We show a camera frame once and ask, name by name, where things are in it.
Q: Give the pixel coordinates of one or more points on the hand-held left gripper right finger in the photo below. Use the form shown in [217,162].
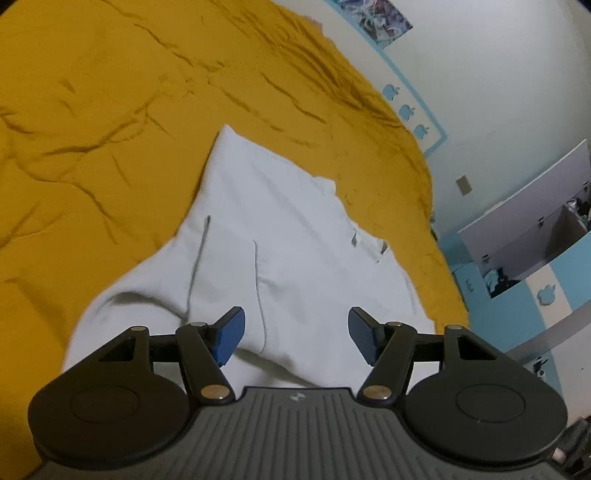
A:
[362,335]

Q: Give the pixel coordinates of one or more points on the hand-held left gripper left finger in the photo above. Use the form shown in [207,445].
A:
[229,335]

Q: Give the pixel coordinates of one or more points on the white garment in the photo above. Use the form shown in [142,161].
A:
[286,230]

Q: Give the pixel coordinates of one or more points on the dark clutter in cabinet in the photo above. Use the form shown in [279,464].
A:
[501,282]

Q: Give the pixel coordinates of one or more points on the large blue apple sticker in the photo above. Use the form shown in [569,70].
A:
[547,295]

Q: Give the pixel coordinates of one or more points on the small blue apple sticker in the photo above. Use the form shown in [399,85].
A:
[421,131]
[391,91]
[406,111]

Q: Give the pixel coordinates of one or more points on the yellow quilted blanket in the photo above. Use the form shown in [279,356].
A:
[115,138]

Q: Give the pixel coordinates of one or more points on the beige wall outlet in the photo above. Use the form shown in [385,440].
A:
[463,184]

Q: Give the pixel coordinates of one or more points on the white wall cabinet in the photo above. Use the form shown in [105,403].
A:
[517,207]

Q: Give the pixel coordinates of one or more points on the blue wall border strip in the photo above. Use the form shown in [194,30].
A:
[434,146]

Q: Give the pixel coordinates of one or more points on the blue anime wall poster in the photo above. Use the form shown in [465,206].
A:
[369,18]

